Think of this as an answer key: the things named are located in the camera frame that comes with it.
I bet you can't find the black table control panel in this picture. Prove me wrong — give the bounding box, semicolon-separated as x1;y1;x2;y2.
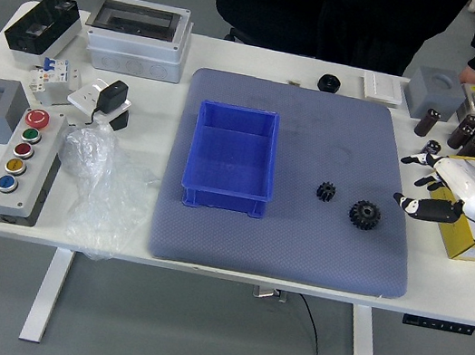
402;313;475;338

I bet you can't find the person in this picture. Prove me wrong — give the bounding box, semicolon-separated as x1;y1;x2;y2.
306;0;475;88

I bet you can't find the grey box round hole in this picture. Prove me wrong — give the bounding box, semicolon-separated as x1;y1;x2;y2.
399;62;469;126

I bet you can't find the grey distribution box clear lid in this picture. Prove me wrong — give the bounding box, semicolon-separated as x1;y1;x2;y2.
78;0;198;85

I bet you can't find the white wall switch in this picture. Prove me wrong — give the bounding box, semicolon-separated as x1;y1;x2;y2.
359;70;408;109

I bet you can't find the black cylindrical capacitor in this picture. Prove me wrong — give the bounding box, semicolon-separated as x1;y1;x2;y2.
421;137;444;157

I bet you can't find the white orange circuit breaker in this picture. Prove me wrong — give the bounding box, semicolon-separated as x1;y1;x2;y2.
24;65;66;109

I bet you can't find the brown cylindrical capacitor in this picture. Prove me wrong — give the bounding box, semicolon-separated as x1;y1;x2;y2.
412;105;443;140
446;122;473;151
454;112;475;138
457;126;475;159

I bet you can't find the black and white enclosure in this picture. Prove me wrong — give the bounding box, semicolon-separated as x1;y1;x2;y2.
0;0;88;72

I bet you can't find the blue plastic box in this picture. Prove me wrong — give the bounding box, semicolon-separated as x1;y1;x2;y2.
177;97;288;222

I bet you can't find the grey push button station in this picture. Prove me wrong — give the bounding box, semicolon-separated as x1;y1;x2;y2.
0;101;70;232

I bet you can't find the blue-grey mat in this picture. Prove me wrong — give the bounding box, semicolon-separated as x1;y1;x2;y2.
144;62;440;303

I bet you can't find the white socket plate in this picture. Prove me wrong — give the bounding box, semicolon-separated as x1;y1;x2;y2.
63;73;137;127

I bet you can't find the black power adapter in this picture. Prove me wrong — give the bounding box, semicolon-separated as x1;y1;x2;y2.
85;75;130;130

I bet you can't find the white blue circuit breaker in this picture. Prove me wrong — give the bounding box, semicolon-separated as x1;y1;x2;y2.
37;54;86;95

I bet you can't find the small black block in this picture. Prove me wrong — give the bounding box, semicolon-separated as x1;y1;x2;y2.
109;108;131;132

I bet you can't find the big black gear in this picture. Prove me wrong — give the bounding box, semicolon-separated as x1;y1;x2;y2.
344;197;383;234

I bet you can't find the small black gear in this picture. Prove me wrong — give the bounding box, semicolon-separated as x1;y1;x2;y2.
315;180;340;205

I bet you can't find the clear plastic bag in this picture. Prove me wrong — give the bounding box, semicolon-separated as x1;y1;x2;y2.
42;117;170;269

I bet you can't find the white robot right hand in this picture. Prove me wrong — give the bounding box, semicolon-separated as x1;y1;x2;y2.
389;146;475;232

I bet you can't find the metal bracket under table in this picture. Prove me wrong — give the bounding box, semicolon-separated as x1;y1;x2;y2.
251;284;290;305

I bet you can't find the black round nut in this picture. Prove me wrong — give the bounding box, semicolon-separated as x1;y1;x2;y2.
316;72;343;95

